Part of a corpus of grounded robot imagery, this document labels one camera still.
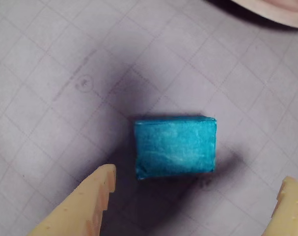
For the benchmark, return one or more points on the brown gridded wrapping paper sheet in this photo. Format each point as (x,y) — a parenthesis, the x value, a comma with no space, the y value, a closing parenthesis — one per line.
(65,73)

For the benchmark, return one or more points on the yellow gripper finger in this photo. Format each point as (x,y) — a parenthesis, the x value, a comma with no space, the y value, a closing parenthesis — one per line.
(75,209)
(289,211)

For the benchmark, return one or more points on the round wooden bowl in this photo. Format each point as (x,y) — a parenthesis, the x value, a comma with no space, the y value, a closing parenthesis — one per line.
(274,11)

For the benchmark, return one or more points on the blue block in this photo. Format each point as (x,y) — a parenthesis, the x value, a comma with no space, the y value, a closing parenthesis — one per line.
(175,147)

